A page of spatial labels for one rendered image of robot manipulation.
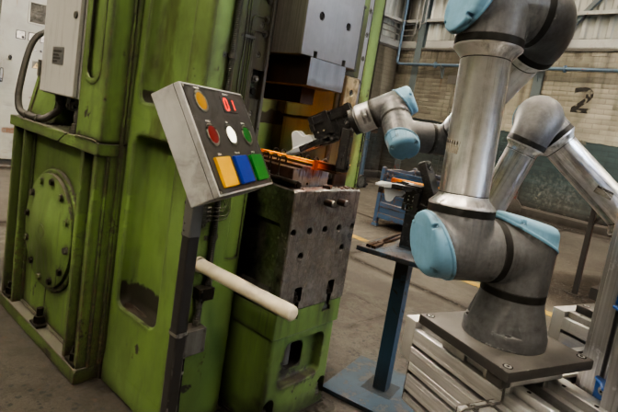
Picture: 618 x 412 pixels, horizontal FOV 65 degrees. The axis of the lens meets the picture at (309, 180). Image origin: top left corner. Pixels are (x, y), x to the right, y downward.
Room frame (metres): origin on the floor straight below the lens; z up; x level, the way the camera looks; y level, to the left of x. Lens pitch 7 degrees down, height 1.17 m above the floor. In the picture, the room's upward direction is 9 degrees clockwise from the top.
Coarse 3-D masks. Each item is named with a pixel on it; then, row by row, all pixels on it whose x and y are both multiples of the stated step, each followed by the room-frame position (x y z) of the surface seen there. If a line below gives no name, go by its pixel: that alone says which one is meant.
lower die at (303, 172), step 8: (272, 160) 1.81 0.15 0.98; (280, 160) 1.79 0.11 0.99; (288, 160) 1.83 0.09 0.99; (296, 160) 1.80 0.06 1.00; (272, 168) 1.74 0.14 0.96; (280, 168) 1.71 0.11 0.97; (288, 168) 1.69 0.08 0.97; (296, 168) 1.69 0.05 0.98; (304, 168) 1.72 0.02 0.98; (312, 168) 1.75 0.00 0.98; (280, 176) 1.71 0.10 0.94; (288, 176) 1.69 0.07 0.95; (296, 176) 1.69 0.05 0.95; (304, 176) 1.72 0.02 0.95; (312, 176) 1.75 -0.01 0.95; (320, 176) 1.79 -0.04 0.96; (304, 184) 1.73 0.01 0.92; (312, 184) 1.76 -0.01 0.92; (320, 184) 1.80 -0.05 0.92
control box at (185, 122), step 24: (168, 96) 1.11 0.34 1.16; (192, 96) 1.13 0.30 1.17; (216, 96) 1.26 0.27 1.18; (240, 96) 1.41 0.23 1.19; (168, 120) 1.10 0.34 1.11; (192, 120) 1.09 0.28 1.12; (216, 120) 1.20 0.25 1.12; (240, 120) 1.34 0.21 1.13; (192, 144) 1.09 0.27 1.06; (216, 144) 1.14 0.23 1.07; (240, 144) 1.28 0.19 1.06; (192, 168) 1.09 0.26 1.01; (216, 168) 1.10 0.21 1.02; (192, 192) 1.08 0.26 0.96; (216, 192) 1.07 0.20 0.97; (240, 192) 1.19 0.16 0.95
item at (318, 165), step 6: (264, 150) 1.93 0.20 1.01; (270, 150) 1.95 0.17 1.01; (288, 156) 1.85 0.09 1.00; (294, 156) 1.83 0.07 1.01; (312, 162) 1.77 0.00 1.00; (318, 162) 1.75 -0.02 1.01; (324, 162) 1.75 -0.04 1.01; (318, 168) 1.74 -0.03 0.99; (324, 168) 1.74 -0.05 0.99; (330, 168) 1.72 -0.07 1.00; (336, 174) 1.69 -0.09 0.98
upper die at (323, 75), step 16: (272, 64) 1.79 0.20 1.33; (288, 64) 1.74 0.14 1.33; (304, 64) 1.69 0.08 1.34; (320, 64) 1.72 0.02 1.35; (336, 64) 1.78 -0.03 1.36; (272, 80) 1.78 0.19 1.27; (288, 80) 1.73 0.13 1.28; (304, 80) 1.68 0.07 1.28; (320, 80) 1.73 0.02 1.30; (336, 80) 1.79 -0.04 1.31
